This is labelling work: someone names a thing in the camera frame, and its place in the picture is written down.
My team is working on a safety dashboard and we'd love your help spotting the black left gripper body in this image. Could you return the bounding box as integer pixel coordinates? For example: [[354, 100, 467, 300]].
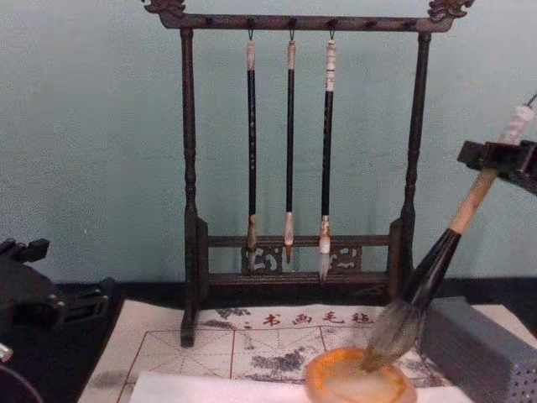
[[0, 255, 68, 335]]

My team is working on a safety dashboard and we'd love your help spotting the large bamboo calligraphy brush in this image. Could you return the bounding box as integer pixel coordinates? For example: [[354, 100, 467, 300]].
[[359, 92, 537, 374]]

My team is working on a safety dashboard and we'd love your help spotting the white felt mat, red grid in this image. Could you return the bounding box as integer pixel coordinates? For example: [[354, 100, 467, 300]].
[[77, 298, 537, 403]]

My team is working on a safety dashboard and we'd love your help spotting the white paper sheet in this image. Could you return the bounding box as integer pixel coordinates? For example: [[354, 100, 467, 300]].
[[128, 369, 475, 403]]

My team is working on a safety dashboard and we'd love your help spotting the black brush with white tip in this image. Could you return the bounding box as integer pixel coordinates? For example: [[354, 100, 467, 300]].
[[317, 27, 338, 283]]

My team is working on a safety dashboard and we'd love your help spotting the dark wooden brush rack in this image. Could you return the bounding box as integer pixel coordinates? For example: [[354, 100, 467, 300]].
[[141, 0, 477, 348]]

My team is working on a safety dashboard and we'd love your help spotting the grey stone block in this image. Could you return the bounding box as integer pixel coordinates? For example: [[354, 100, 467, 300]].
[[419, 296, 537, 403]]

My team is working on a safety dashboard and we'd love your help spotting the thin black brush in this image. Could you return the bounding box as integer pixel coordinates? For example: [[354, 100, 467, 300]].
[[284, 27, 298, 264]]

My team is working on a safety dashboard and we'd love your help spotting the black brush with brown tip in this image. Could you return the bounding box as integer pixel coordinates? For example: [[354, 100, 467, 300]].
[[244, 27, 260, 254]]

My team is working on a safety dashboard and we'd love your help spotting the amber glass dish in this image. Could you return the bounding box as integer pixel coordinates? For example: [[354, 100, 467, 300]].
[[304, 347, 419, 403]]

